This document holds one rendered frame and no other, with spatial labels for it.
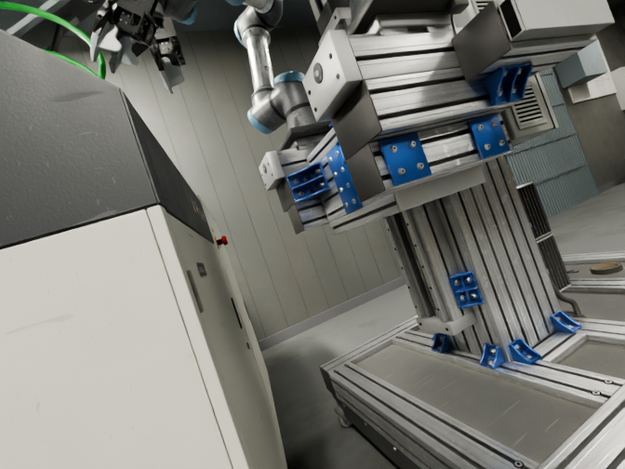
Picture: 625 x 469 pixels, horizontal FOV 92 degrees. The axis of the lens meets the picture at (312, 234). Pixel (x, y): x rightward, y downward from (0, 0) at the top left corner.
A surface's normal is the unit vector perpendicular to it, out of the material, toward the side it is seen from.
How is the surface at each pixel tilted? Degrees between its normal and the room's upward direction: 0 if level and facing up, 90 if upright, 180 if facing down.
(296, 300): 90
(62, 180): 90
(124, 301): 90
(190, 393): 90
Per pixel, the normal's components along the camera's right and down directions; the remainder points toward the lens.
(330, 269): 0.34, -0.15
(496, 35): -0.88, 0.29
